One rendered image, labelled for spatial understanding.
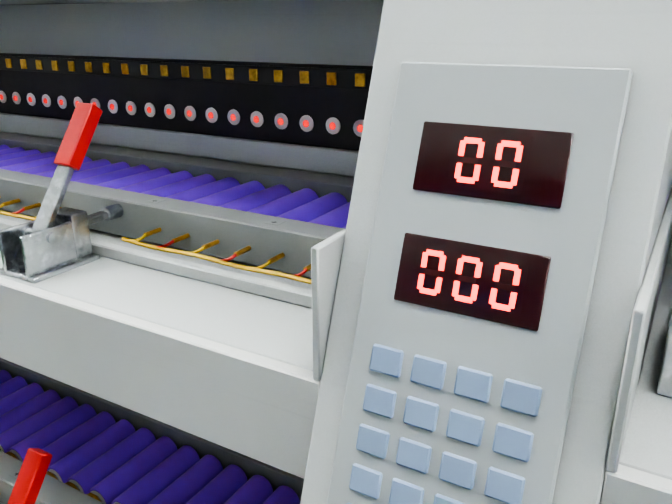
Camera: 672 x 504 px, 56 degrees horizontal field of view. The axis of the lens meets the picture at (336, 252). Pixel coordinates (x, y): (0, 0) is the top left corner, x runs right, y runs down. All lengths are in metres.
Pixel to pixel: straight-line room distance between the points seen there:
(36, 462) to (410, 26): 0.29
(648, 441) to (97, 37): 0.55
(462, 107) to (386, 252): 0.05
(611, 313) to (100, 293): 0.22
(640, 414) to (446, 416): 0.06
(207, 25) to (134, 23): 0.08
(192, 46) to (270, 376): 0.37
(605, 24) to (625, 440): 0.12
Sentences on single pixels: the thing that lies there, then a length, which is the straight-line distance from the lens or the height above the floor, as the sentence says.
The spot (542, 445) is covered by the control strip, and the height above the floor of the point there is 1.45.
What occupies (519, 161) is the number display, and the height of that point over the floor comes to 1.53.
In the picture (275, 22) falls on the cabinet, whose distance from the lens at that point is 0.51.
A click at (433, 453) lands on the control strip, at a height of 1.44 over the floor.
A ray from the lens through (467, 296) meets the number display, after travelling 0.20.
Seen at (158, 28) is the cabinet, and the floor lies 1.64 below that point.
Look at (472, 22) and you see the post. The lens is 0.22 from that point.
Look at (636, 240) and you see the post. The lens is 0.20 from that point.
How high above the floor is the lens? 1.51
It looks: 3 degrees down
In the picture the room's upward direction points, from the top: 9 degrees clockwise
